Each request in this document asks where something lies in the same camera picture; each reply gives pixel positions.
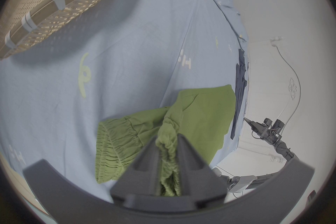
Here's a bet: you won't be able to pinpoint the round woven basket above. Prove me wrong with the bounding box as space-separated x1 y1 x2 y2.
0 0 140 61

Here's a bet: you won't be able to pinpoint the bed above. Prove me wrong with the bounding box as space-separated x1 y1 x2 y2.
0 0 302 208

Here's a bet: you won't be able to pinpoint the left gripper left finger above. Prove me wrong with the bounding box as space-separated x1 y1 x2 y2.
110 135 161 204

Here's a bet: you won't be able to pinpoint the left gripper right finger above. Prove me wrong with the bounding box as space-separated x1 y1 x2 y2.
177 134 228 208

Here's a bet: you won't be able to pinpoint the green shorts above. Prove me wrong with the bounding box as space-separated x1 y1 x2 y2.
95 84 236 197

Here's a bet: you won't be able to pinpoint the dark blue garment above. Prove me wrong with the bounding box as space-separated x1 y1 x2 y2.
230 48 249 139

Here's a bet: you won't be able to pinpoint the pale blue quilt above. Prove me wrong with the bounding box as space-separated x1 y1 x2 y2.
170 0 249 46

